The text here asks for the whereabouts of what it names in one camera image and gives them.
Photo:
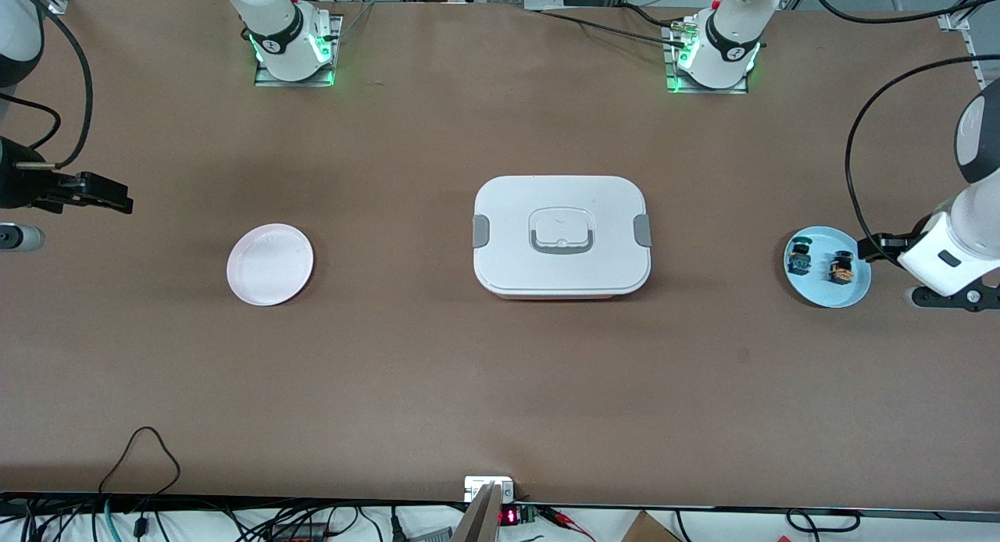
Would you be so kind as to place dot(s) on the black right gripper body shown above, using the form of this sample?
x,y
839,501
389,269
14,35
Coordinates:
x,y
22,186

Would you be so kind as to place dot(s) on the orange push-button switch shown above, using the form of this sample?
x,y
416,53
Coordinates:
x,y
841,270

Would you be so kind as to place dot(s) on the brown cardboard box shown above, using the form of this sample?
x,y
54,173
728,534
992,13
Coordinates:
x,y
648,530

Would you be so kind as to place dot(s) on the light blue round plate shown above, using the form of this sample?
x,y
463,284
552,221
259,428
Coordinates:
x,y
820,292

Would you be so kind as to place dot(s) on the small black green part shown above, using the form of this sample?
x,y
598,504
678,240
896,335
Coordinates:
x,y
798,258

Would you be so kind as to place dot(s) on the pink round plate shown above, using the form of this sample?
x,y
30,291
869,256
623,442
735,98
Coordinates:
x,y
269,265

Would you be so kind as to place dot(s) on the red clip test leads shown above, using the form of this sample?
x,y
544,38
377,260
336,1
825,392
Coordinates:
x,y
558,517

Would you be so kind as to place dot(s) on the red digit display module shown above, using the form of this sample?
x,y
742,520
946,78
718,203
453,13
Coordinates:
x,y
509,516

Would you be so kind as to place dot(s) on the small white mounting block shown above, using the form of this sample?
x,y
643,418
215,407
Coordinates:
x,y
476,486

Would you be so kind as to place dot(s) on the aluminium corner frame rail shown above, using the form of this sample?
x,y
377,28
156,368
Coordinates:
x,y
955,20

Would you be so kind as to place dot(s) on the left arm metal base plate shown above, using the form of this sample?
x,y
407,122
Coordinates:
x,y
680,87

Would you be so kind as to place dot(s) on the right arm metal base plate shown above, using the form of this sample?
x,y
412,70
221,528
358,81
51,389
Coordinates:
x,y
332,26

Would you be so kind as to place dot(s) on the grey camera support bar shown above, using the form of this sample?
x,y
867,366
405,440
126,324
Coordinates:
x,y
480,522

